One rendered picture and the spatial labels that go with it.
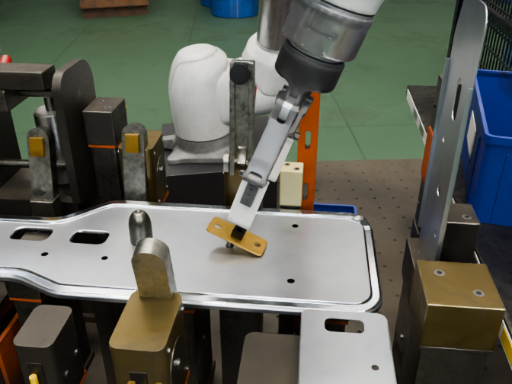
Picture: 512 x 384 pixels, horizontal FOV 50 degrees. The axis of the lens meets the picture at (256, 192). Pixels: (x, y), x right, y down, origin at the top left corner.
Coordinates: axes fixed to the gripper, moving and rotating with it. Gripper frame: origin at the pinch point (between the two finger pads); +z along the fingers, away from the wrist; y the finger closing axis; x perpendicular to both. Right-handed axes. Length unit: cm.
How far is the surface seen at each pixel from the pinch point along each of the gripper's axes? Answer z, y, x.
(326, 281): 5.0, 4.5, 13.1
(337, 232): 4.6, -7.3, 12.7
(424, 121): -4, -47, 22
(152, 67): 155, -386, -158
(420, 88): -4, -67, 21
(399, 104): 84, -347, 47
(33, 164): 16.8, -6.7, -35.3
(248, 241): 7.6, 0.2, 1.6
